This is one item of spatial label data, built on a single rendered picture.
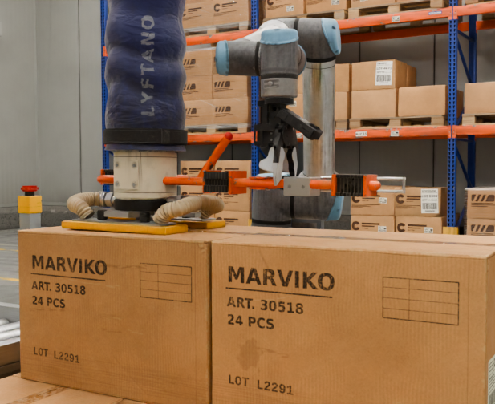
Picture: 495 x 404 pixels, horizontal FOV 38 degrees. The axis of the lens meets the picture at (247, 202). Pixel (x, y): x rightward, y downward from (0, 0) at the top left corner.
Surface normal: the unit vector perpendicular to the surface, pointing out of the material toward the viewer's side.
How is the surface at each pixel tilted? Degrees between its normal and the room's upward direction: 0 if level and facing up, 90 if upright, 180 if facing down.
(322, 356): 90
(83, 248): 90
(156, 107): 75
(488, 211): 90
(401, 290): 90
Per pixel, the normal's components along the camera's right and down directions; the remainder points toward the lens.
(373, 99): -0.47, -0.01
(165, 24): 0.66, -0.18
